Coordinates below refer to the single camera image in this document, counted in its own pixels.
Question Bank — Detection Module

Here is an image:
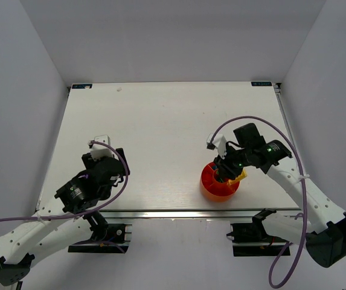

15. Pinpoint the yellow long lego plate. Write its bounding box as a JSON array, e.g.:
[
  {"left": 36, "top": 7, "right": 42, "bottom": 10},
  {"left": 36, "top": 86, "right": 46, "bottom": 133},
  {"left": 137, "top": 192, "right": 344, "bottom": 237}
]
[{"left": 227, "top": 169, "right": 247, "bottom": 185}]

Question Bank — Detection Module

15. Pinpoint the orange divided round container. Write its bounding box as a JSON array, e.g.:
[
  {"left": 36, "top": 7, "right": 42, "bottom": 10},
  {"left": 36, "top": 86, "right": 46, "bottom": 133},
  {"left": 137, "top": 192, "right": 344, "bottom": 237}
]
[{"left": 199, "top": 163, "right": 240, "bottom": 202}]

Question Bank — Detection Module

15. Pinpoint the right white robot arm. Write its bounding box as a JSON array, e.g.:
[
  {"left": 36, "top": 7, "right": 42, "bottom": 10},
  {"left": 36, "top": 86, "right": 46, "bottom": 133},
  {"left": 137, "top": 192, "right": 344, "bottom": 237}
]
[{"left": 207, "top": 123, "right": 346, "bottom": 268}]

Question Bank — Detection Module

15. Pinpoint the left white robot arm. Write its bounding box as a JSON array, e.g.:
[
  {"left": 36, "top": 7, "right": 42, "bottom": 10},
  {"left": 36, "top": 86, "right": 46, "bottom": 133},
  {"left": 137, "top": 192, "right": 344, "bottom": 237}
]
[{"left": 0, "top": 141, "right": 130, "bottom": 289}]

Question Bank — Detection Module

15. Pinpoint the blue label sticker right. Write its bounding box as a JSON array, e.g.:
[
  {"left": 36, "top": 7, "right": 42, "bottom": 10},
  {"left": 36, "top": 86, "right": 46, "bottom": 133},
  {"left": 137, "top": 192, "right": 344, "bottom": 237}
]
[{"left": 251, "top": 81, "right": 272, "bottom": 86}]

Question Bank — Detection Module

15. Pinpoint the blue label sticker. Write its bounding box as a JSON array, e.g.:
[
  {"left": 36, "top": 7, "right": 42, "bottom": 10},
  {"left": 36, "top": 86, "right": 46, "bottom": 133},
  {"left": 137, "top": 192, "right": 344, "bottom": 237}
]
[
  {"left": 71, "top": 83, "right": 92, "bottom": 89},
  {"left": 251, "top": 81, "right": 272, "bottom": 86}
]

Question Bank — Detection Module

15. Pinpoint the blue label sticker left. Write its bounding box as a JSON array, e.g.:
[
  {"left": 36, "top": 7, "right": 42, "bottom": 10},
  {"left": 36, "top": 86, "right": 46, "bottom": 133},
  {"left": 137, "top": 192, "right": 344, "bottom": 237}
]
[{"left": 71, "top": 83, "right": 92, "bottom": 89}]

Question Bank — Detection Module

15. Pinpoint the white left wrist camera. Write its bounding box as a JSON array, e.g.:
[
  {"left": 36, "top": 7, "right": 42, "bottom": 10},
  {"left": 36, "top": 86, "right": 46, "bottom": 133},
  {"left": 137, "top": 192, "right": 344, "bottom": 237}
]
[{"left": 88, "top": 135, "right": 112, "bottom": 161}]

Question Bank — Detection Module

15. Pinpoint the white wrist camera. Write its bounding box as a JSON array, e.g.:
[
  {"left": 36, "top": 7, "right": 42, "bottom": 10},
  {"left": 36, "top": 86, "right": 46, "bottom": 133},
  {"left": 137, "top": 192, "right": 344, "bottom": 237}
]
[
  {"left": 207, "top": 134, "right": 227, "bottom": 159},
  {"left": 88, "top": 135, "right": 112, "bottom": 161}
]

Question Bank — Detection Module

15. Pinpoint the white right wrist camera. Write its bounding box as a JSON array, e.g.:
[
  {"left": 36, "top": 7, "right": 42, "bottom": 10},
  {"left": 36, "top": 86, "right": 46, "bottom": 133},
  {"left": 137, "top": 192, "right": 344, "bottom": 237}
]
[{"left": 207, "top": 134, "right": 227, "bottom": 159}]

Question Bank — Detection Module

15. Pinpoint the aluminium front table rail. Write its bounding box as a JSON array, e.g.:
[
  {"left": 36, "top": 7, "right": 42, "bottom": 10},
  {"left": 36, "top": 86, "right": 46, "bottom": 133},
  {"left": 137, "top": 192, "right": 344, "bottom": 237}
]
[{"left": 100, "top": 210, "right": 300, "bottom": 220}]

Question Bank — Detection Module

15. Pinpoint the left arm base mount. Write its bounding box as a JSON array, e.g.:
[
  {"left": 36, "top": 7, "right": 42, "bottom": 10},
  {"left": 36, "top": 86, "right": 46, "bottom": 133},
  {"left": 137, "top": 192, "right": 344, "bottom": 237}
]
[{"left": 68, "top": 224, "right": 132, "bottom": 254}]

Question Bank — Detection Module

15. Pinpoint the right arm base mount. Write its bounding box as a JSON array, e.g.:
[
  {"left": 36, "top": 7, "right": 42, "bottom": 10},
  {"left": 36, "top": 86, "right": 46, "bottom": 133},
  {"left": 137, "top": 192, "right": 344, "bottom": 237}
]
[{"left": 226, "top": 223, "right": 286, "bottom": 257}]

